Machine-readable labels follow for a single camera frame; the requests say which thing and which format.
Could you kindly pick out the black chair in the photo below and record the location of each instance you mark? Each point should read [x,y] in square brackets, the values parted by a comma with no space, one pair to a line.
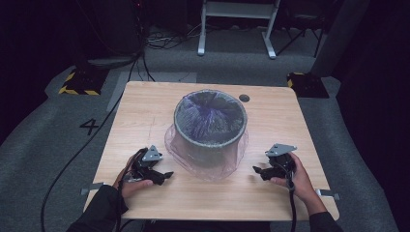
[299,21]

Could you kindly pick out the person's right hand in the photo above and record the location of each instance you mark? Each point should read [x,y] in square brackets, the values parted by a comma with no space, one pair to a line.
[301,183]

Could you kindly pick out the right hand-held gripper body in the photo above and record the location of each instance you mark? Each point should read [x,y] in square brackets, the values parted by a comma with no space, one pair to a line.
[283,166]

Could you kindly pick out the black yellow striped base plate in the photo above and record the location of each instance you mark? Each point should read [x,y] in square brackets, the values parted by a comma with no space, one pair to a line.
[307,85]
[83,82]

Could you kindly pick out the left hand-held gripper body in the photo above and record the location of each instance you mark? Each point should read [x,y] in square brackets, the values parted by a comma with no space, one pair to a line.
[146,161]

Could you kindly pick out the person's left hand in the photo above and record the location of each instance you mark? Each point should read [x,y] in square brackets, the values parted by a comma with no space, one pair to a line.
[132,188]

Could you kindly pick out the dark equipment stand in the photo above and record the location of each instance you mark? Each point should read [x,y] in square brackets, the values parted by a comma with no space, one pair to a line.
[109,61]

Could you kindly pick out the grey metal table bracket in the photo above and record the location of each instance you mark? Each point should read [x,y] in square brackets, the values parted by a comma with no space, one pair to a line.
[330,194]
[96,186]

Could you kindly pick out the purple plastic trash bag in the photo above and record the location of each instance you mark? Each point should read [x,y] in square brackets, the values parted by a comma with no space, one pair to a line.
[209,119]

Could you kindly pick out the white metal desk frame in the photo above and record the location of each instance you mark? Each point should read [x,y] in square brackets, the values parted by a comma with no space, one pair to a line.
[237,9]

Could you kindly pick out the grey column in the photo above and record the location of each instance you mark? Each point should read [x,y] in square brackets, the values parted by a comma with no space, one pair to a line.
[338,38]

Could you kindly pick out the green plastic trash can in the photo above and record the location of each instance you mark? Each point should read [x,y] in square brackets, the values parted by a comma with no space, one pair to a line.
[203,153]

